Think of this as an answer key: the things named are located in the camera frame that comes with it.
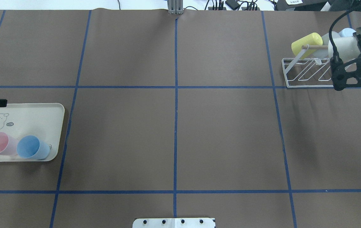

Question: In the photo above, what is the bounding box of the light blue plastic cup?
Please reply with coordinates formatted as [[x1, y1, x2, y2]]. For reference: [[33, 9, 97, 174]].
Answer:
[[339, 28, 356, 37]]

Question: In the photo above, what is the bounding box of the grey plastic cup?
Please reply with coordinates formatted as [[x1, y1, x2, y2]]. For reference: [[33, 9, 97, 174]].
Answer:
[[321, 31, 341, 46]]

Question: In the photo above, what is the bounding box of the aluminium frame post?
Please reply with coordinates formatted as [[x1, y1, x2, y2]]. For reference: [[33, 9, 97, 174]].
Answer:
[[166, 0, 184, 15]]

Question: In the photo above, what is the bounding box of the cream plastic tray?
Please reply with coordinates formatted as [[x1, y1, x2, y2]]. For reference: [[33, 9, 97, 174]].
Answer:
[[0, 103, 65, 162]]

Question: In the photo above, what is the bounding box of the white wire cup rack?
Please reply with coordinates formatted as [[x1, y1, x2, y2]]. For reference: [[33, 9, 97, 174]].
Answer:
[[281, 44, 333, 88]]

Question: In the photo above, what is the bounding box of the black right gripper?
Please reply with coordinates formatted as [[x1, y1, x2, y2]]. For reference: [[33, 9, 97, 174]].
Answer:
[[330, 47, 361, 91]]

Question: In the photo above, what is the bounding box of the pale green plastic cup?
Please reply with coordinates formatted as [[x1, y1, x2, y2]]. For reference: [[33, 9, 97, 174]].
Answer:
[[333, 36, 361, 63]]

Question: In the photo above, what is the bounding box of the pink plastic cup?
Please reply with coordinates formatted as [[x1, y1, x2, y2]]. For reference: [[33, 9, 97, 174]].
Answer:
[[0, 132, 19, 156]]

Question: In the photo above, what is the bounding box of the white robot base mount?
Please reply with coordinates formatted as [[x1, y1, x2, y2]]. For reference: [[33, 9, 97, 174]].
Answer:
[[132, 218, 216, 228]]

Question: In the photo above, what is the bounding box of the yellow plastic cup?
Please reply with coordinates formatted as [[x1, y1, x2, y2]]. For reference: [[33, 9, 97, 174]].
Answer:
[[291, 32, 324, 60]]

